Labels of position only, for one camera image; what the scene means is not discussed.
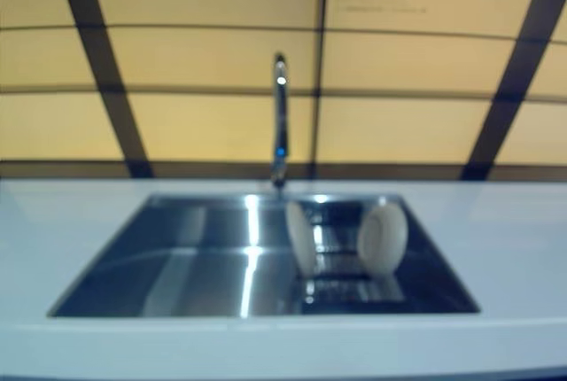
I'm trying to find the beige round plate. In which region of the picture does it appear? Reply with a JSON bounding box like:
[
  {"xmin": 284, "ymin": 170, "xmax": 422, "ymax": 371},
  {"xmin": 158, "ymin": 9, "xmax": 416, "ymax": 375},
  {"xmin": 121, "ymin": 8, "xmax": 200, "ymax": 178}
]
[
  {"xmin": 357, "ymin": 204, "xmax": 409, "ymax": 276},
  {"xmin": 284, "ymin": 201, "xmax": 317, "ymax": 277}
]

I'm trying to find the chrome gooseneck faucet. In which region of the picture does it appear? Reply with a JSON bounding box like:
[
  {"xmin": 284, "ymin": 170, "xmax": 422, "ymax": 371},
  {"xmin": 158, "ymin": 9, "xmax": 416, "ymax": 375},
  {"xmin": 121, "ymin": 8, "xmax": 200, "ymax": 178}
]
[{"xmin": 269, "ymin": 52, "xmax": 291, "ymax": 191}]

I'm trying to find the black sink dish rack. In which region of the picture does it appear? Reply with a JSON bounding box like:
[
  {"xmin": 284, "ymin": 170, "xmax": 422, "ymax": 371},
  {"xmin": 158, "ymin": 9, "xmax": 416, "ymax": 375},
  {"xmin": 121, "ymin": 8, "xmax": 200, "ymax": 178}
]
[{"xmin": 290, "ymin": 203, "xmax": 411, "ymax": 307}]

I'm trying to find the stainless steel sink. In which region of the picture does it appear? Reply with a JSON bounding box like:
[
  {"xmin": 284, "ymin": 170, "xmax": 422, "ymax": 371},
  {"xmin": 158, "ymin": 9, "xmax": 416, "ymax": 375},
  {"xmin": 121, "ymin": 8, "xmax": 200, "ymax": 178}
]
[{"xmin": 46, "ymin": 193, "xmax": 482, "ymax": 318}]

